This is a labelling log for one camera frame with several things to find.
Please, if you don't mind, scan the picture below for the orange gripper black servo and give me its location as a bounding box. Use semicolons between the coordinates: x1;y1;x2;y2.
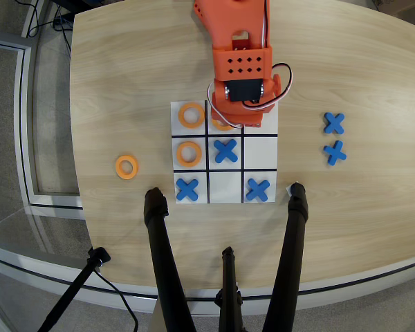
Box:
208;73;284;129

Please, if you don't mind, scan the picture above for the orange foam ring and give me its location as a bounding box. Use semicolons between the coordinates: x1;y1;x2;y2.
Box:
175;140;203;167
178;102;206;130
211;117;242;132
115;154;140;180

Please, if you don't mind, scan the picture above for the blue foam cross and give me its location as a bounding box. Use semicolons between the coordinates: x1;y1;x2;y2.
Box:
176;178;200;202
322;140;348;166
214;138;239;164
246;178;271;203
323;112;346;135

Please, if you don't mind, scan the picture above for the white tic-tac-toe grid board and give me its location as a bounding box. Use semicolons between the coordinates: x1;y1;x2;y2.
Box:
170;99;279;205

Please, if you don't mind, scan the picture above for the short black tripod leg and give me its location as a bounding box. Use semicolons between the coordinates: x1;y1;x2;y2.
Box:
214;246;245;332

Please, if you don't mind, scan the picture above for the thin black stand pole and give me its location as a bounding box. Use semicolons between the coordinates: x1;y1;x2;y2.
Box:
37;246;111;332

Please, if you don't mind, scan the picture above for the black floor cable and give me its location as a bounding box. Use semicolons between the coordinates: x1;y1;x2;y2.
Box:
26;0;73;53

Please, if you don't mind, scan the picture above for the grey metal floor frame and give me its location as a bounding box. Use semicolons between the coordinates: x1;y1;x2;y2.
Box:
0;29;84;210

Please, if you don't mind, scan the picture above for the black cable of stand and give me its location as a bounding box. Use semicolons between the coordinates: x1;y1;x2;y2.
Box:
93;268;140;332

